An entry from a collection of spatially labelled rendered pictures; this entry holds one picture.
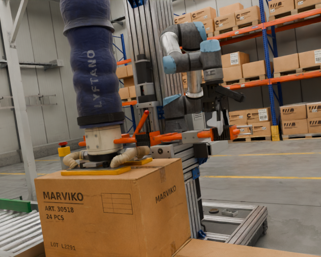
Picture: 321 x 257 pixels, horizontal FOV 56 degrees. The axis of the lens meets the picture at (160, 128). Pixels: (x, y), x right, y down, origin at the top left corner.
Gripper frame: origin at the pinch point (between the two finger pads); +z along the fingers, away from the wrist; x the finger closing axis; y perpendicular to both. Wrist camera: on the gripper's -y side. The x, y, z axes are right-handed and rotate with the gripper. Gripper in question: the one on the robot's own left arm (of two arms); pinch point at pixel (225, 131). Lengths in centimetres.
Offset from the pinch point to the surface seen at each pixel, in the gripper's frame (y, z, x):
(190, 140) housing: 13.4, 2.1, 3.5
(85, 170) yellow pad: 62, 11, 13
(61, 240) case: 77, 42, 21
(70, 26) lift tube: 60, -53, 12
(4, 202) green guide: 199, 46, -31
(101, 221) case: 51, 31, 20
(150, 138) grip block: 31.8, 0.1, 4.5
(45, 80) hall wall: 927, -183, -726
